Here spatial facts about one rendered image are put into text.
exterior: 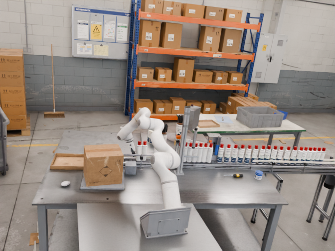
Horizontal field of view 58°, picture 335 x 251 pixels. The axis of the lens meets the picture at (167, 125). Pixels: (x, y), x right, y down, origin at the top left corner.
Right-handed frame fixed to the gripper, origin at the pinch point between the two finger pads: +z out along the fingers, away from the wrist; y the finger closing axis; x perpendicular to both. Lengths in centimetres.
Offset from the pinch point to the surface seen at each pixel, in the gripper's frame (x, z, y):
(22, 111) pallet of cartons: 180, -15, 254
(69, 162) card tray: 61, -11, 2
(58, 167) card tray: 67, -16, -13
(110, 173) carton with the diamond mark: 19.3, -9.2, -40.9
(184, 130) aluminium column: -52, -17, -16
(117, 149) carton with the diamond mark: 9.6, -22.4, -28.2
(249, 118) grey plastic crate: -166, 61, 133
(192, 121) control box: -61, -24, -18
